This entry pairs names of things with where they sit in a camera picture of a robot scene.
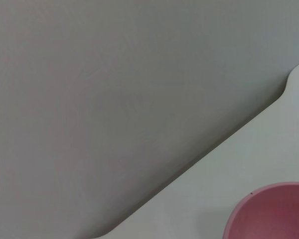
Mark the pink plastic bowl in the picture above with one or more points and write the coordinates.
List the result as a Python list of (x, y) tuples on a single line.
[(271, 214)]

